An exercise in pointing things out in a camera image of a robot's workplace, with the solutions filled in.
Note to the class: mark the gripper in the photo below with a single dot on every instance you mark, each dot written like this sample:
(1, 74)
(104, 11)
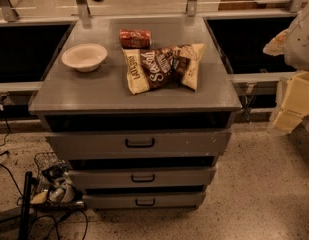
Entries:
(301, 42)

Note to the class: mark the grey middle drawer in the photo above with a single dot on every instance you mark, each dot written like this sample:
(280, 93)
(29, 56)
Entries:
(141, 178)

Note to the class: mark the grey bottom drawer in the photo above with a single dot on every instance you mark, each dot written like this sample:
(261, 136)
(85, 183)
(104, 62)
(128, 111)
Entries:
(146, 200)

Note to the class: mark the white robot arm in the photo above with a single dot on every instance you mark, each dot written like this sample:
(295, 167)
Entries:
(293, 44)

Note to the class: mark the white paper bowl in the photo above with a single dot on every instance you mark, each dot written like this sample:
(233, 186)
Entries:
(85, 57)

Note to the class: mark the grey drawer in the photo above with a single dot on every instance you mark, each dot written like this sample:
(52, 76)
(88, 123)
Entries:
(146, 200)
(141, 178)
(138, 144)

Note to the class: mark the wire basket with items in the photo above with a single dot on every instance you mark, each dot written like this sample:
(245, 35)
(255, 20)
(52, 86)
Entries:
(54, 190)

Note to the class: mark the brown chip bag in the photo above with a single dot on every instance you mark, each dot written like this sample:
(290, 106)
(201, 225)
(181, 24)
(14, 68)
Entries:
(149, 69)

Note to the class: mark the black metal stand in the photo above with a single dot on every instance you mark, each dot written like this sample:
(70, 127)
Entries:
(25, 207)

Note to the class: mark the grey top drawer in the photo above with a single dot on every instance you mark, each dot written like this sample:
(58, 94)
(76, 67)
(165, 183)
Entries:
(138, 144)

